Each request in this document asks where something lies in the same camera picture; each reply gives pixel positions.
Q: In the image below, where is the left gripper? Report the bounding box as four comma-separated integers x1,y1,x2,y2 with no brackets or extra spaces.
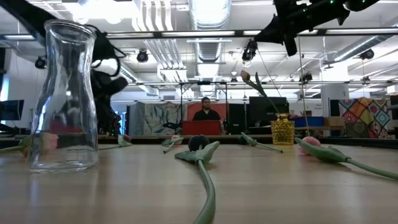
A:
90,70,129,135

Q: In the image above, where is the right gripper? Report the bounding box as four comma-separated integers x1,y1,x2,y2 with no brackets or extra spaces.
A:
254,0,351,58

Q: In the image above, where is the pink artificial tulip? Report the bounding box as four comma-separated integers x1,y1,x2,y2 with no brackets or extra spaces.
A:
0,133,59,158
294,136,398,181
160,134,185,154
239,70,280,114

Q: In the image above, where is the clear glass vase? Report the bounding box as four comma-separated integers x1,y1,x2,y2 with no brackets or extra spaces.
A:
27,19,100,174

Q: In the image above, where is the yellow glass vase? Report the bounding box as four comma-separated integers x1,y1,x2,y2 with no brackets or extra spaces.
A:
270,113,295,146

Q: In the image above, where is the black ceiling spotlight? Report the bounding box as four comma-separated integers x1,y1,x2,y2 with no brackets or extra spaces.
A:
34,55,48,70
359,48,376,61
241,39,259,62
136,49,150,63

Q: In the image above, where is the grey tarp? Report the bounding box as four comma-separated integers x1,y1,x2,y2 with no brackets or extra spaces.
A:
129,101,187,136

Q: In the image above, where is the thin metal rod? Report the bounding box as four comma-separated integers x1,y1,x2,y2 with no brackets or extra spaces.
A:
297,34,311,138

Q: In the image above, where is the dark computer monitor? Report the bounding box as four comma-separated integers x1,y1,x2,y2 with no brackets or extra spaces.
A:
0,99,25,121
248,96,289,123

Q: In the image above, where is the black overhead beam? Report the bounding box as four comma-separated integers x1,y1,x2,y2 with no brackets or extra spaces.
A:
0,28,398,40

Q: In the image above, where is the blue storage bin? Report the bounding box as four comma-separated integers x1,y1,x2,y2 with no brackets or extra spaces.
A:
292,116,325,128

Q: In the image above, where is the black cabinet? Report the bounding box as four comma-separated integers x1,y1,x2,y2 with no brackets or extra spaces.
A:
228,103,249,135

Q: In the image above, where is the orange panel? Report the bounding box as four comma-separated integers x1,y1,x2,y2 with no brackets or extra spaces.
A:
186,102,228,122

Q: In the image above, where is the red box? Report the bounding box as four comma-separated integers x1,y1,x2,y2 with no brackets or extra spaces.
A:
182,120,222,136

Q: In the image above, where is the black artificial tulip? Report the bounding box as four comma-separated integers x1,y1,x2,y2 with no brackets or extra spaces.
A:
174,134,221,224

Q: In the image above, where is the cardboard box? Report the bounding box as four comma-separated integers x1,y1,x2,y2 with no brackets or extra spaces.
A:
323,116,346,128

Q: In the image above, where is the person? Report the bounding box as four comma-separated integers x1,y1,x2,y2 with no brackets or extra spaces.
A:
192,96,222,121

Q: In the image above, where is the colourful patchwork quilt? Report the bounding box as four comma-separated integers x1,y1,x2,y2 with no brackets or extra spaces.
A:
338,97,392,139

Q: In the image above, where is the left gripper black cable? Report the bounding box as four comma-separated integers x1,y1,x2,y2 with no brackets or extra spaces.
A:
92,46,127,77

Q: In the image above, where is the silver ventilation duct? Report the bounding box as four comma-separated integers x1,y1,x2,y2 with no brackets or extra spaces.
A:
333,34,391,62
188,0,233,63

